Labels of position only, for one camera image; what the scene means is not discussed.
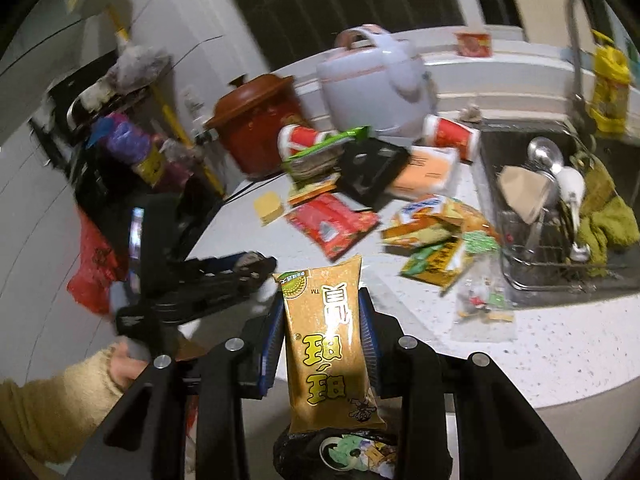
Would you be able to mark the gold snack packet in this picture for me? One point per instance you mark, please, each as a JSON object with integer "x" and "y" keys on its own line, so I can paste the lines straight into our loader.
{"x": 325, "y": 340}

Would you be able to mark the red clay pot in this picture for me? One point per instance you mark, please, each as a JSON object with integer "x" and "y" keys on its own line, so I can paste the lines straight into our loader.
{"x": 250, "y": 130}

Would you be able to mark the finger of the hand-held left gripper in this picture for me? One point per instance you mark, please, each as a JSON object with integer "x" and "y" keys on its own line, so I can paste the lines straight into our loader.
{"x": 235, "y": 267}
{"x": 220, "y": 300}

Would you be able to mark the clear plastic bag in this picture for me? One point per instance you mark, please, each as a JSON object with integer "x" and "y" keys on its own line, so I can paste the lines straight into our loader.
{"x": 482, "y": 305}

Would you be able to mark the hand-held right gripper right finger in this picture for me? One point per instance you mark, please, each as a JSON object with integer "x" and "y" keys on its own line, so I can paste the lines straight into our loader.
{"x": 369, "y": 345}

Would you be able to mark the red snack packet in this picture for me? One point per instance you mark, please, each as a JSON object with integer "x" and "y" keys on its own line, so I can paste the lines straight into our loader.
{"x": 332, "y": 225}

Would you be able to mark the green white packet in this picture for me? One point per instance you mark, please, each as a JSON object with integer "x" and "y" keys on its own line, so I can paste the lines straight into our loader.
{"x": 482, "y": 242}

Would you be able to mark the black plastic tray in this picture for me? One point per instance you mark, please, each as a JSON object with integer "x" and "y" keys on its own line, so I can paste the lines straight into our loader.
{"x": 372, "y": 172}

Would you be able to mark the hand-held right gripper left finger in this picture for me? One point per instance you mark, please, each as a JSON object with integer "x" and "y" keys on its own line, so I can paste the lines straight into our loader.
{"x": 269, "y": 345}

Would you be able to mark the red plastic bag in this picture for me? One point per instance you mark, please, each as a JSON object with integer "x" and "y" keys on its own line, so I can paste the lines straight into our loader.
{"x": 95, "y": 265}

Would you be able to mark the white wall plug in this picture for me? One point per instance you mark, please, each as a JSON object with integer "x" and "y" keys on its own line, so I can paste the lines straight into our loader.
{"x": 197, "y": 115}

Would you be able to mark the yellow hanging bag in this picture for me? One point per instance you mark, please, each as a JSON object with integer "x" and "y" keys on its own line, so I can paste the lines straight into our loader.
{"x": 610, "y": 90}

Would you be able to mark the white spoon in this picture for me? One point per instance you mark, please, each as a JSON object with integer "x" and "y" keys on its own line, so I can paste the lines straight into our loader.
{"x": 571, "y": 185}

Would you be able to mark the purple plastic bag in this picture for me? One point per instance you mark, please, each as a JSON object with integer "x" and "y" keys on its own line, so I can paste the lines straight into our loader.
{"x": 127, "y": 135}

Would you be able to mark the orange white packet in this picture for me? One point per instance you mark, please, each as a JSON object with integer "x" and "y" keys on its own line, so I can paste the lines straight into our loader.
{"x": 425, "y": 172}

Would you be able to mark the metal faucet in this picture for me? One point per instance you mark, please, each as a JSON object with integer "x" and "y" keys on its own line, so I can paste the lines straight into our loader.
{"x": 575, "y": 35}

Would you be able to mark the red packet on ledge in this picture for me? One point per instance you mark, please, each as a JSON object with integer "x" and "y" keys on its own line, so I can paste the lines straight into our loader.
{"x": 474, "y": 44}

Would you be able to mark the white rice cooker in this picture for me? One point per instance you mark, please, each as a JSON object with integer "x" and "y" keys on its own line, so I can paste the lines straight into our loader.
{"x": 375, "y": 85}

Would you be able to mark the person's left hand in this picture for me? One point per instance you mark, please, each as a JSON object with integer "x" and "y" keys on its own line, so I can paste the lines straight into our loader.
{"x": 125, "y": 367}

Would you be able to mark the brown paper piece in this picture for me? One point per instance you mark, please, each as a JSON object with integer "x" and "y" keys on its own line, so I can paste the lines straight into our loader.
{"x": 522, "y": 192}

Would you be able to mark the orange yellow snack packet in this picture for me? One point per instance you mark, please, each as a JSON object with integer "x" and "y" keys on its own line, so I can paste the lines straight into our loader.
{"x": 430, "y": 220}

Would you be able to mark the green snack packet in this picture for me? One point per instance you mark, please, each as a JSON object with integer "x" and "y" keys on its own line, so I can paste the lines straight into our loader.
{"x": 320, "y": 152}

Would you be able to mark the kitchen sink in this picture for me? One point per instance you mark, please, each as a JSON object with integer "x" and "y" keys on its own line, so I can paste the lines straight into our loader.
{"x": 505, "y": 145}

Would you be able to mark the red white paper cup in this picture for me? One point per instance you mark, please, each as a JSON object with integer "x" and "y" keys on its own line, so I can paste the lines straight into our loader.
{"x": 300, "y": 141}
{"x": 450, "y": 136}

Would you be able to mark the metal ladle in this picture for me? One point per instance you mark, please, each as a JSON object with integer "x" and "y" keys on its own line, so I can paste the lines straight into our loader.
{"x": 545, "y": 152}

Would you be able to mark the black cart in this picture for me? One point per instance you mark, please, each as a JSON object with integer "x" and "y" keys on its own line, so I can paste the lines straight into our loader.
{"x": 100, "y": 180}

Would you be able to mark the small orange packet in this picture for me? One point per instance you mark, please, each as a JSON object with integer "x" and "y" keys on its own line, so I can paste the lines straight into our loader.
{"x": 315, "y": 190}

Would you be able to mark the black trash bag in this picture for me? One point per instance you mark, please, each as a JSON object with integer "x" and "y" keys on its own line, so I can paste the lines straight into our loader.
{"x": 300, "y": 455}

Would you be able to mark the green cloth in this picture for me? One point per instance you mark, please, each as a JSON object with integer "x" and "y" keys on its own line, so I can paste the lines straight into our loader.
{"x": 607, "y": 220}

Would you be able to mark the yellow block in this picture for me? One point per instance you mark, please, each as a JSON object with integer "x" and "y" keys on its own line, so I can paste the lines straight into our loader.
{"x": 269, "y": 207}

